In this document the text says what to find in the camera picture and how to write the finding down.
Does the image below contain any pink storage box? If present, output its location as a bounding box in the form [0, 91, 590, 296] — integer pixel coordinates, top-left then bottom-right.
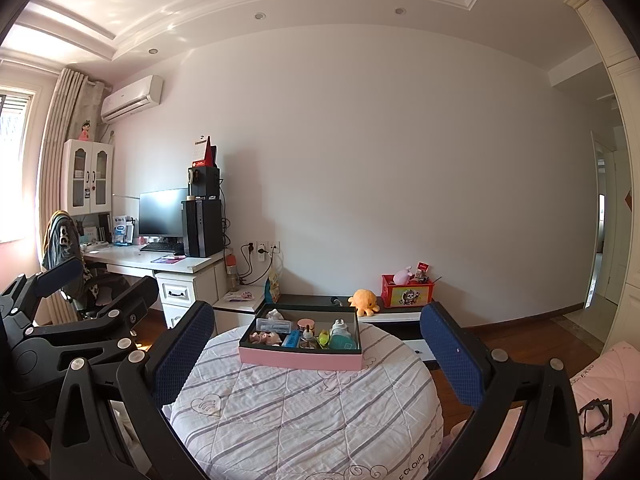
[238, 302, 363, 372]

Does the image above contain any white desk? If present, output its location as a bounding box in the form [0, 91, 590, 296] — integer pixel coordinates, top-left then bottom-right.
[82, 246, 234, 332]

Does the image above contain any dark printed jacket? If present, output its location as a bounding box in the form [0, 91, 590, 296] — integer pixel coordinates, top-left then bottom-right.
[42, 210, 97, 301]

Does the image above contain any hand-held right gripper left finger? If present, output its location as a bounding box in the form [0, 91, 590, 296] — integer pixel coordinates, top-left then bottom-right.
[50, 301, 216, 480]

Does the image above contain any white wardrobe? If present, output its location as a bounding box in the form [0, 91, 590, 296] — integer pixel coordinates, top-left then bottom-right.
[564, 0, 640, 357]

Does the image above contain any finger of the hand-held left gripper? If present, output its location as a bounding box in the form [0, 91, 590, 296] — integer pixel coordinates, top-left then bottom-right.
[0, 257, 84, 332]
[19, 274, 160, 367]

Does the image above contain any window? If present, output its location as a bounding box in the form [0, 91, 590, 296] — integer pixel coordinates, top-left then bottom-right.
[0, 87, 39, 244]

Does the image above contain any pink bed sheet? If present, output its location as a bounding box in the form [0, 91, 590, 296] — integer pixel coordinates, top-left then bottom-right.
[570, 340, 640, 480]

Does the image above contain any white air conditioner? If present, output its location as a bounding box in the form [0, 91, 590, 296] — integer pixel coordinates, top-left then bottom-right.
[100, 75, 165, 124]

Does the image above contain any black speaker box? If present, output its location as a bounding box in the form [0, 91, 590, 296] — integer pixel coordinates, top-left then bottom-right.
[188, 166, 221, 200]

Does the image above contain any orange octopus plush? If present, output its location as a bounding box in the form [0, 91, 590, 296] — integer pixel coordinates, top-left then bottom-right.
[348, 288, 384, 317]

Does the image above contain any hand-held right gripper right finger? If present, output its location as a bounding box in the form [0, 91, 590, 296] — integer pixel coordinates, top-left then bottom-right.
[419, 302, 583, 480]

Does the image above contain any black monitor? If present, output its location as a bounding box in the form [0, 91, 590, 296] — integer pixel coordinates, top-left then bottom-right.
[138, 188, 190, 244]

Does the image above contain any white door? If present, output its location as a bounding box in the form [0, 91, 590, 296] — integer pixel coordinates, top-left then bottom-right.
[589, 130, 632, 311]

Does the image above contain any white glass door cabinet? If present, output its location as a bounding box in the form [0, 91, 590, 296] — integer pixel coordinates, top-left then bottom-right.
[62, 139, 115, 216]

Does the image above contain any white striped quilt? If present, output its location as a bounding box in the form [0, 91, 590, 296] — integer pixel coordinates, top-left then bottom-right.
[167, 321, 445, 480]

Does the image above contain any blue white box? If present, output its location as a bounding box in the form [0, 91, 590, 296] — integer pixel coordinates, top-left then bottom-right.
[112, 215, 136, 245]

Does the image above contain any black computer tower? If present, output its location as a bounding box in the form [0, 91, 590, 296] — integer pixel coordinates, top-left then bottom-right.
[181, 198, 224, 259]

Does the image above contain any red printed crate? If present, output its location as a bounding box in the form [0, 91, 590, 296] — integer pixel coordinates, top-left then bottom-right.
[380, 273, 435, 309]

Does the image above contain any white nightstand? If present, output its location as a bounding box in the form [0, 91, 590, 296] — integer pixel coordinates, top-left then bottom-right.
[212, 287, 266, 334]

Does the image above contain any red desk calendar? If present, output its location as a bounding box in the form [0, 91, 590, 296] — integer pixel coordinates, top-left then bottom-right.
[194, 135, 219, 169]

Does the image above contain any black office chair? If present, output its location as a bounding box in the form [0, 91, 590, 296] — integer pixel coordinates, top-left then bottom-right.
[42, 210, 152, 332]

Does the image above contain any black folding frame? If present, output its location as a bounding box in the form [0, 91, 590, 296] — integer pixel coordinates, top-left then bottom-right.
[578, 398, 614, 437]

